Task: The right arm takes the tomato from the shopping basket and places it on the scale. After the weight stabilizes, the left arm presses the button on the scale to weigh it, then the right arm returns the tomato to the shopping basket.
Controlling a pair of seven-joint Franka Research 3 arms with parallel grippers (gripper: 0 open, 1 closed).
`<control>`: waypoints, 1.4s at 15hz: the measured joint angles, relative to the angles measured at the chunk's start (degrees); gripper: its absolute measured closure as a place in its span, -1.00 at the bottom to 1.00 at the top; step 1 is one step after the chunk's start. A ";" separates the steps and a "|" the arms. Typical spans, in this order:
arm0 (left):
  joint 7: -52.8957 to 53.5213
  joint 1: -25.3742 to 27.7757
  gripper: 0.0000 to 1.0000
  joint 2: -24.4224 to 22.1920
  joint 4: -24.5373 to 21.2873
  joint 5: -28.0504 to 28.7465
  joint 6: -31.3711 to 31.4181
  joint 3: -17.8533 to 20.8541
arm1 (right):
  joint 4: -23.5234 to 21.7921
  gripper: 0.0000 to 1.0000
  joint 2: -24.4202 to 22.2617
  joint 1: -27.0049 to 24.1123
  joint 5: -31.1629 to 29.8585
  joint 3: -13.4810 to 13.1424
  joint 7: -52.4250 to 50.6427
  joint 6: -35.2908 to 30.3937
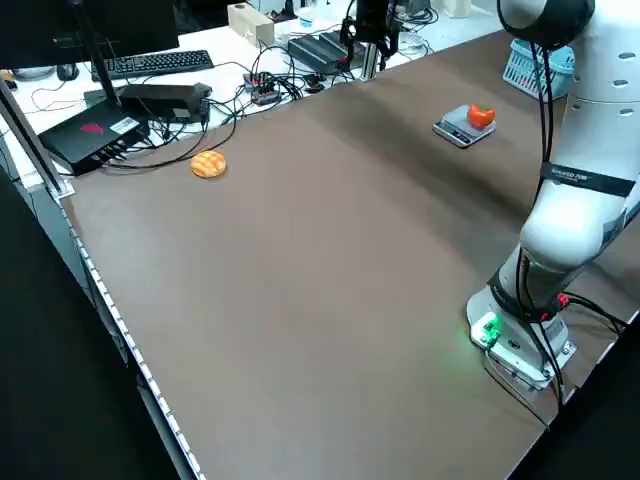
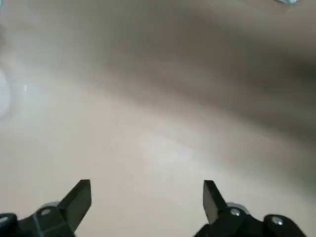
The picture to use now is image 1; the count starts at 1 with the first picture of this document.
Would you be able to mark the clear glass bowl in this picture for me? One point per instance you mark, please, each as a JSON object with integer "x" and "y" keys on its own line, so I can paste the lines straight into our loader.
{"x": 414, "y": 44}

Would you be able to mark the black computer monitor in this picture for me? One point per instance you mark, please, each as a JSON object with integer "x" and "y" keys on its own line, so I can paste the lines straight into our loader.
{"x": 75, "y": 25}

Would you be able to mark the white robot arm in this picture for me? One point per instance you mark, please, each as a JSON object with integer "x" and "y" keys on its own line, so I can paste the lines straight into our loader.
{"x": 600, "y": 150}

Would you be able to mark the beige cardboard box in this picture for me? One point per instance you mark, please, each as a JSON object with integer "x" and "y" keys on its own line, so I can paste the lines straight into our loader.
{"x": 250, "y": 22}

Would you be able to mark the black box with red logo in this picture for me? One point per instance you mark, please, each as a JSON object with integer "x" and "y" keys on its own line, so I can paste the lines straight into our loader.
{"x": 90, "y": 135}

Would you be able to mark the black docking device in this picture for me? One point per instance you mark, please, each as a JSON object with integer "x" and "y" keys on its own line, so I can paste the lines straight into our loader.
{"x": 165, "y": 97}

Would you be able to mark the round orange bread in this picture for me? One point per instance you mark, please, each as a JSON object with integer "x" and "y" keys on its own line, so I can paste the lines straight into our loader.
{"x": 210, "y": 165}

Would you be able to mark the silver kitchen scale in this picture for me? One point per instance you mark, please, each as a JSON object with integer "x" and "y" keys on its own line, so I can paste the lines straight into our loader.
{"x": 452, "y": 131}

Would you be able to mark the black monitor stand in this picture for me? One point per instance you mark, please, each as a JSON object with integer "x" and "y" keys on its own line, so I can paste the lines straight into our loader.
{"x": 100, "y": 65}

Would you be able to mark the aluminium frame post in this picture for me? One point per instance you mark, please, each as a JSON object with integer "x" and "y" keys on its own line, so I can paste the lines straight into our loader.
{"x": 30, "y": 135}
{"x": 370, "y": 62}

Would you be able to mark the light blue plastic basket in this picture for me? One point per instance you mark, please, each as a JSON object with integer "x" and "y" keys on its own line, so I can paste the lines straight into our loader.
{"x": 522, "y": 70}

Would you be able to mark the grey usb hub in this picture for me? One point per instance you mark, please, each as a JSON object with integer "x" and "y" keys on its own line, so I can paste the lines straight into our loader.
{"x": 261, "y": 89}

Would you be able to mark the red orange tomato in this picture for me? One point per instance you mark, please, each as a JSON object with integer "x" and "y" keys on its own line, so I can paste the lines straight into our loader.
{"x": 481, "y": 116}

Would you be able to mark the black keyboard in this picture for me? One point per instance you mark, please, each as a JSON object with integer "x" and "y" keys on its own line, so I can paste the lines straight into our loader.
{"x": 150, "y": 62}

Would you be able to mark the white desk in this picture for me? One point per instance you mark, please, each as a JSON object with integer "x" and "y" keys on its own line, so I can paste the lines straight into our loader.
{"x": 225, "y": 45}

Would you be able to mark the toothed aluminium table rail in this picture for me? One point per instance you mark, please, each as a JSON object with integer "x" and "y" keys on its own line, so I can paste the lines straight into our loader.
{"x": 130, "y": 350}

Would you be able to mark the black computer mouse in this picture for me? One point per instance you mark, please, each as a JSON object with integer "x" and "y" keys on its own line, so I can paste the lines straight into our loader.
{"x": 67, "y": 71}

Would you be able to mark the black power brick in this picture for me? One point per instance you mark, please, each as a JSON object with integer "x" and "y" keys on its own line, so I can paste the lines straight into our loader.
{"x": 310, "y": 50}
{"x": 332, "y": 40}

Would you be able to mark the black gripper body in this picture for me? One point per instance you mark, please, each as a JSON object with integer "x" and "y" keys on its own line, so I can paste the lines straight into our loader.
{"x": 374, "y": 17}

